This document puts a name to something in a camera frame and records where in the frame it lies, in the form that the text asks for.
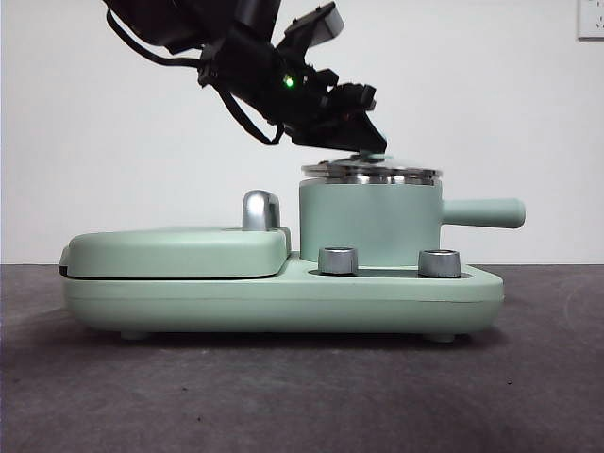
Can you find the green griddle cover silver handle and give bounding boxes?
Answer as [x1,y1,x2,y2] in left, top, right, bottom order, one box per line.
[59,189,294,281]

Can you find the glass lid with green knob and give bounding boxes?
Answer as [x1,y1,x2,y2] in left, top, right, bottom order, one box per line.
[300,148,445,183]

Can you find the silver black control knob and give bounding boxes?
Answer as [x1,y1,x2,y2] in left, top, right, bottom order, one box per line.
[417,248,461,279]
[318,245,359,277]

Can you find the green steamer pot with handle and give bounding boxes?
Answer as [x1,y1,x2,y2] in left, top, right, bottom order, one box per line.
[297,172,527,266]

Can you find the green breakfast machine base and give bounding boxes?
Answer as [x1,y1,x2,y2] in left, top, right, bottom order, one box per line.
[63,249,506,343]

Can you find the white wall socket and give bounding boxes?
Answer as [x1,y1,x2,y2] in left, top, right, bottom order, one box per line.
[577,0,604,42]

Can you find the pale grey left camera box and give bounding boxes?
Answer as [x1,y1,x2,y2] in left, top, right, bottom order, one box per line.
[309,2,344,46]

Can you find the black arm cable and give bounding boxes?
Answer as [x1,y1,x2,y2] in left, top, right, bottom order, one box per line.
[219,89,287,147]
[104,8,209,70]

